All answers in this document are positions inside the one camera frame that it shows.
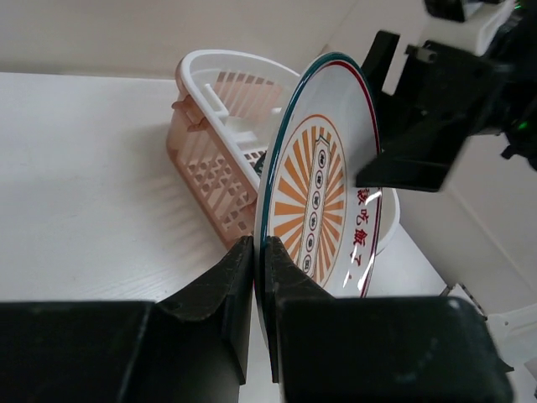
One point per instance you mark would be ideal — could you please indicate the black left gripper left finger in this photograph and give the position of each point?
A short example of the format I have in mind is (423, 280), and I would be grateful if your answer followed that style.
(189, 347)

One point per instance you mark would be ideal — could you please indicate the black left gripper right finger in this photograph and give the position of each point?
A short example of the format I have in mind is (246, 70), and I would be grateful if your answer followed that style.
(381, 349)

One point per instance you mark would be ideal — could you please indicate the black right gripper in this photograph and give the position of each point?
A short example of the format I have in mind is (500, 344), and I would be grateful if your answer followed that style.
(446, 95)

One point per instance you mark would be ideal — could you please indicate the orange sunburst white plate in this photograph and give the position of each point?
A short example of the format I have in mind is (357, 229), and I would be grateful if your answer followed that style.
(308, 198)

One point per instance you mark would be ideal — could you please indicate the green rimmed white plate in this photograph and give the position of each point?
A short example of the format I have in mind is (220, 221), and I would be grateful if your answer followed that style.
(259, 164)

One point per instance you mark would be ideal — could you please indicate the white pink dish rack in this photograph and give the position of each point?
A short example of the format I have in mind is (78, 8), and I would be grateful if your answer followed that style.
(228, 109)

